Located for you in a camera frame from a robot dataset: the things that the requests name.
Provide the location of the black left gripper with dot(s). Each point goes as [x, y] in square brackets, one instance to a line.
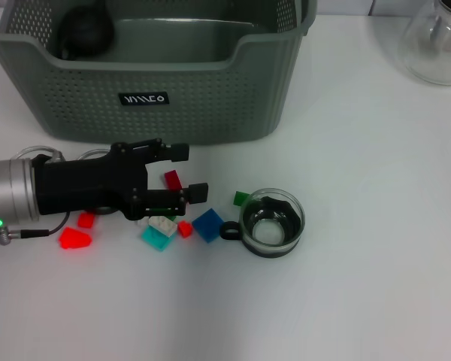
[82, 184]

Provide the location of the glass teacup black holder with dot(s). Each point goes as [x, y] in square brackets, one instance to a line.
[20, 153]
[272, 233]
[103, 210]

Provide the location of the grey perforated storage bin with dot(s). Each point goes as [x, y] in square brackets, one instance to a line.
[210, 113]

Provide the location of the long dark red brick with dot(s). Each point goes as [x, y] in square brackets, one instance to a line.
[173, 180]

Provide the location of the tiny red brick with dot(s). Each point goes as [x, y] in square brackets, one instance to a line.
[185, 229]

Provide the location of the blue square plate brick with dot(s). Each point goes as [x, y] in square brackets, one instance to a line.
[208, 225]

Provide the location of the wide white brick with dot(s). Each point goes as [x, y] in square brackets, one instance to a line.
[163, 225]

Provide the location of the green rectangular brick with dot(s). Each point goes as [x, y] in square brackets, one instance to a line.
[241, 198]

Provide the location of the narrow white brick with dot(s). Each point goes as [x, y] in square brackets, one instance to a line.
[143, 222]

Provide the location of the teal plate brick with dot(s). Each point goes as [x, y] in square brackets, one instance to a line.
[154, 240]

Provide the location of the small red square brick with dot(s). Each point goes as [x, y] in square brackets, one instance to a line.
[86, 220]

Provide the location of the red sloped brick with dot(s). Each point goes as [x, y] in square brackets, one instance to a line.
[75, 238]

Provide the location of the black teapot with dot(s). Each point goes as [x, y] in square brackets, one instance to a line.
[84, 34]

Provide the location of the clear glass pitcher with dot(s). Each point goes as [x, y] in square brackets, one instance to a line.
[432, 49]

